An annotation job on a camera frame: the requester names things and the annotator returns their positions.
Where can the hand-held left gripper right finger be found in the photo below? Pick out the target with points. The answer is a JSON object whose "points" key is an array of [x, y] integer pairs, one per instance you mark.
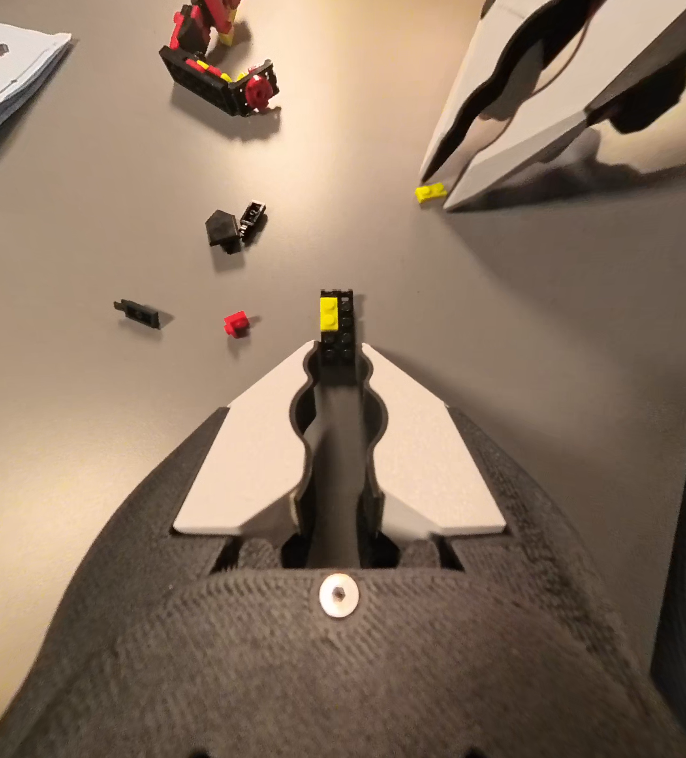
{"points": [[437, 468]]}

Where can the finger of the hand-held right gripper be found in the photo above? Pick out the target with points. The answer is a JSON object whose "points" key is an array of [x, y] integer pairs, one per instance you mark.
{"points": [[615, 47], [473, 65]]}

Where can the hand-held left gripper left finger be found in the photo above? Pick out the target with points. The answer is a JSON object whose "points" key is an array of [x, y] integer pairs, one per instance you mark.
{"points": [[242, 468]]}

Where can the yellow brick plate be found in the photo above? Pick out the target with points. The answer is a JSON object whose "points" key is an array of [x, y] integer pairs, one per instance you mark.
{"points": [[430, 193]]}

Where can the black brick block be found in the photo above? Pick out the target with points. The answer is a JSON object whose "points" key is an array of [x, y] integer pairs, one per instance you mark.
{"points": [[346, 337]]}

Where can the small yellow brick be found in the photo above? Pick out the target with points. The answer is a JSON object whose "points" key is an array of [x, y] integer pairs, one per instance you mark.
{"points": [[328, 314]]}

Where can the red yellow black brick model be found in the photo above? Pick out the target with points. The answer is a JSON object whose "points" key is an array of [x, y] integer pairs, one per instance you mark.
{"points": [[218, 71]]}

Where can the small red brick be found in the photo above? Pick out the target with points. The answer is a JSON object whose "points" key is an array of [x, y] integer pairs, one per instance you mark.
{"points": [[236, 324]]}

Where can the black clip brick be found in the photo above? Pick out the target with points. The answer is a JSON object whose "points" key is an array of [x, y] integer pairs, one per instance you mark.
{"points": [[136, 314]]}

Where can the small dark clip brick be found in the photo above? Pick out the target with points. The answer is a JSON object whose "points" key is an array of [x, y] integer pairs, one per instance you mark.
{"points": [[253, 218]]}

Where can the open instruction booklet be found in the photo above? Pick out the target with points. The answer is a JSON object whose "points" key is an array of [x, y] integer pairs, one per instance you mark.
{"points": [[5, 77]]}

